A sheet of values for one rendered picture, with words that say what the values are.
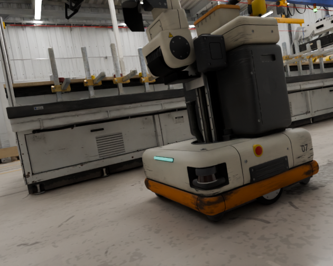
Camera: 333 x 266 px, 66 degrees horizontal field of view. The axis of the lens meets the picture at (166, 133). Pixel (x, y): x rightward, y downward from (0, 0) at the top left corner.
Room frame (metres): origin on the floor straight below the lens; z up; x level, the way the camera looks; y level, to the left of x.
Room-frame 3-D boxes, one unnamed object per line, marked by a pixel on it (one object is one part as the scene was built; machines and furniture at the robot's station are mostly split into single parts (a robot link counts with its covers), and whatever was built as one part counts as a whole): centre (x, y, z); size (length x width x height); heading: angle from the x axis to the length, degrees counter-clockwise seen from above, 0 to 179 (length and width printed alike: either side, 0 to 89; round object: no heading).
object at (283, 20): (7.38, -3.84, 2.65); 1.71 x 0.09 x 0.32; 118
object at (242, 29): (1.36, -0.34, 0.59); 0.55 x 0.34 x 0.83; 27
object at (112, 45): (2.23, 0.33, 0.91); 0.04 x 0.04 x 0.48; 28
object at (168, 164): (1.32, -0.26, 0.16); 0.67 x 0.64 x 0.25; 117
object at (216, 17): (1.37, -0.36, 0.87); 0.23 x 0.15 x 0.11; 27
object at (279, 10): (7.38, -3.84, 2.95); 0.34 x 0.26 x 0.49; 118
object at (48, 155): (3.50, -0.91, 0.44); 5.10 x 0.69 x 0.87; 118
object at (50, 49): (2.00, 0.77, 0.88); 0.04 x 0.04 x 0.48; 28
